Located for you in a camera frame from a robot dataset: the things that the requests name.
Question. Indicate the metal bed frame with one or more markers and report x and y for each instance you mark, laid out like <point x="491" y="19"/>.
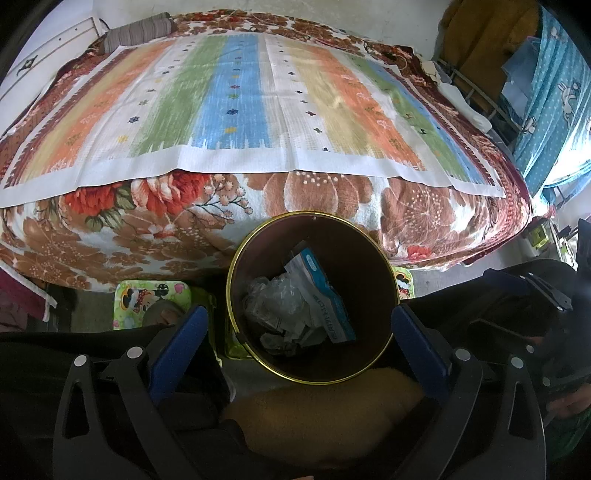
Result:
<point x="480" y="106"/>

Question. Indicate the green box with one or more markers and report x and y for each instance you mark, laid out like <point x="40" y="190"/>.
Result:
<point x="538" y="237"/>

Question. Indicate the green cartoon floor mat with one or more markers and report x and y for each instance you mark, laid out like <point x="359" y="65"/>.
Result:
<point x="402" y="282"/>
<point x="138" y="300"/>

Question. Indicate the mustard hanging coat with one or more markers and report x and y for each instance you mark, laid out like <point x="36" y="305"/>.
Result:
<point x="485" y="37"/>

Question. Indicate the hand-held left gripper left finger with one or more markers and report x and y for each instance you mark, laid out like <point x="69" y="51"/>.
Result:
<point x="180" y="341"/>

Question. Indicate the grey striped pillow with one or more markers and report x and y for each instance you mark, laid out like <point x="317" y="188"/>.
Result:
<point x="138" y="33"/>

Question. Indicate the person's mustard trouser leg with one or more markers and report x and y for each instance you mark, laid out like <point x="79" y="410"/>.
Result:
<point x="323" y="415"/>

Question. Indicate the striped colourful mat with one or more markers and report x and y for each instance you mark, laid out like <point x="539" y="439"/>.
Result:
<point x="231" y="106"/>

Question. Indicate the blue white plastic packet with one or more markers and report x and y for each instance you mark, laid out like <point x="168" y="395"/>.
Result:
<point x="323" y="295"/>

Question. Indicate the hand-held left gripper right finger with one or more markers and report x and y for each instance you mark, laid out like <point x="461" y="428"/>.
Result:
<point x="418" y="344"/>

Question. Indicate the white headboard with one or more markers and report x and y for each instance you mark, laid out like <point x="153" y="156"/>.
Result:
<point x="51" y="50"/>

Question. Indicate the blue dotted curtain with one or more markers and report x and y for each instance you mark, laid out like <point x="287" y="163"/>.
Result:
<point x="558" y="101"/>

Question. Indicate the white foam pillow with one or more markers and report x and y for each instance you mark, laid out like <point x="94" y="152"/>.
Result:
<point x="461" y="99"/>

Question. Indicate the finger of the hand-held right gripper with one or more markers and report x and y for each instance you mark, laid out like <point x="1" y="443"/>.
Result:
<point x="531" y="286"/>

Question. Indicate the brown bin with gold rim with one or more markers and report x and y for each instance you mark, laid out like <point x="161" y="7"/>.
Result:
<point x="351" y="258"/>

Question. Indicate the floral brown blanket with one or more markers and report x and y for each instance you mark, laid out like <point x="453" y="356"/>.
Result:
<point x="323" y="207"/>

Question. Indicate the maroon bed skirt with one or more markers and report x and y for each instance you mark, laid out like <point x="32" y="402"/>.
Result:
<point x="23" y="295"/>

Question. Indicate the light blue hanging garment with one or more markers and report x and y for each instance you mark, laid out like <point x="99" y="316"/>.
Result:
<point x="519" y="69"/>

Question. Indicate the clear plastic bag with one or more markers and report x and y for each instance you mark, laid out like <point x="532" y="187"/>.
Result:
<point x="272" y="300"/>

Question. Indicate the person's right hand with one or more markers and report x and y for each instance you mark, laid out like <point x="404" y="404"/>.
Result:
<point x="568" y="406"/>

